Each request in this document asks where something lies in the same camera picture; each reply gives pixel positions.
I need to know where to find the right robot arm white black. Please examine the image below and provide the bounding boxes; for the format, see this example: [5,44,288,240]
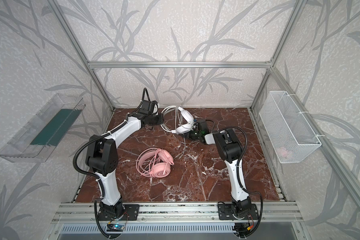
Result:
[183,119,264,218]

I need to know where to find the right wiring connector board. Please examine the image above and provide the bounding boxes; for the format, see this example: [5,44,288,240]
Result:
[232,223,254,236]

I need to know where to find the clear plastic wall bin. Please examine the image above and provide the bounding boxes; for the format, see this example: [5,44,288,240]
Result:
[0,94,86,163]

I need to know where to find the pink item in basket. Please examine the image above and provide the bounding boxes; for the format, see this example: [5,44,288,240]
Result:
[277,147,292,159]

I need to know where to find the white headphones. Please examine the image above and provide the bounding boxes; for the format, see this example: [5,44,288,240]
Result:
[161,106,195,135]

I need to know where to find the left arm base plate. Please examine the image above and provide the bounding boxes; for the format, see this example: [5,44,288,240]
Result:
[98,203,140,221]

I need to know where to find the pink headphones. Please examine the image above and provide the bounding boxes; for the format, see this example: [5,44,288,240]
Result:
[136,148,174,178]

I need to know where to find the pink headphone cable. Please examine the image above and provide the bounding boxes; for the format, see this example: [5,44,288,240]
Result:
[136,147,166,178]

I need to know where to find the green circuit board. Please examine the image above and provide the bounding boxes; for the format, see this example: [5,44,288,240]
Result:
[107,223,125,232]

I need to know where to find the white headphone cable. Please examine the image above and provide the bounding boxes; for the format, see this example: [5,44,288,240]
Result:
[173,107,188,161]

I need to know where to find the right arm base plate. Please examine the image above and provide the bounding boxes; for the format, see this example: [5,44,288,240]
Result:
[217,202,260,221]

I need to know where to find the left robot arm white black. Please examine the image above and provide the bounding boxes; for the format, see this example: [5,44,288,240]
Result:
[73,100,163,216]

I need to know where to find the white wire mesh basket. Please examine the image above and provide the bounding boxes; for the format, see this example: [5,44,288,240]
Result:
[260,91,322,164]

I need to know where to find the aluminium front rail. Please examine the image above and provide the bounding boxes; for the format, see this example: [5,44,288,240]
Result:
[52,202,303,224]

